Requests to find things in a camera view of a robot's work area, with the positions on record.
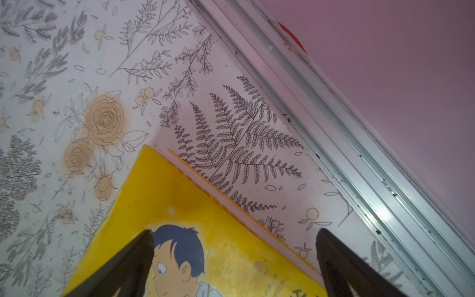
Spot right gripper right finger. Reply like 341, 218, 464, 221
315, 228, 404, 297

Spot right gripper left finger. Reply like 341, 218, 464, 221
67, 230, 154, 297

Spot aluminium floor edge rail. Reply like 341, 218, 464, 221
191, 1, 475, 297

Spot yellow cartoon cover book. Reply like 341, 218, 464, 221
64, 146, 327, 297

